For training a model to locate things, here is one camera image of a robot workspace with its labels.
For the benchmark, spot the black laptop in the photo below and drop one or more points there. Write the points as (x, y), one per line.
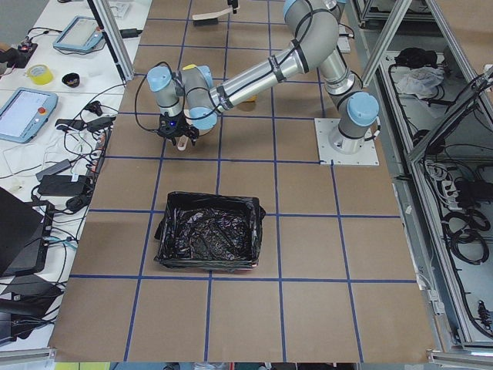
(24, 228)

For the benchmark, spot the black power adapter brick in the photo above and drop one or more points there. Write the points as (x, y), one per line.
(63, 185)

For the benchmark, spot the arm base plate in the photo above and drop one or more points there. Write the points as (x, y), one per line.
(336, 149)

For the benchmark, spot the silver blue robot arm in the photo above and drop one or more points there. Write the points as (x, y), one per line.
(190, 103)

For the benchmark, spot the white crumpled cloth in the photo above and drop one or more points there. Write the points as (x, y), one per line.
(422, 82)

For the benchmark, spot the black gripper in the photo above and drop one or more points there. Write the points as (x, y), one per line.
(164, 121)

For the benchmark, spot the beige hand brush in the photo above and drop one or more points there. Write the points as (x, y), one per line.
(211, 18)

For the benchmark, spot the upper teach pendant tablet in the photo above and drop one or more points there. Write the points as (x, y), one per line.
(82, 35)

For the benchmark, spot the black lined trash bin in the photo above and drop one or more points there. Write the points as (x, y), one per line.
(210, 232)

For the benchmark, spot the teach pendant tablet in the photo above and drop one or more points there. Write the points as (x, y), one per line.
(82, 35)
(25, 112)

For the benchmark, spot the yellow sponge piece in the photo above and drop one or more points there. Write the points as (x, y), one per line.
(190, 66)

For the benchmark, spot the yellow tape roll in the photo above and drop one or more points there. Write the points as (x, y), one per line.
(40, 74)

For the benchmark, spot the aluminium frame post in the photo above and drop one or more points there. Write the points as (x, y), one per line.
(110, 30)

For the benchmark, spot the lower teach pendant tablet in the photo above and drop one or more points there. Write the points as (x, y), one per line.
(25, 112)

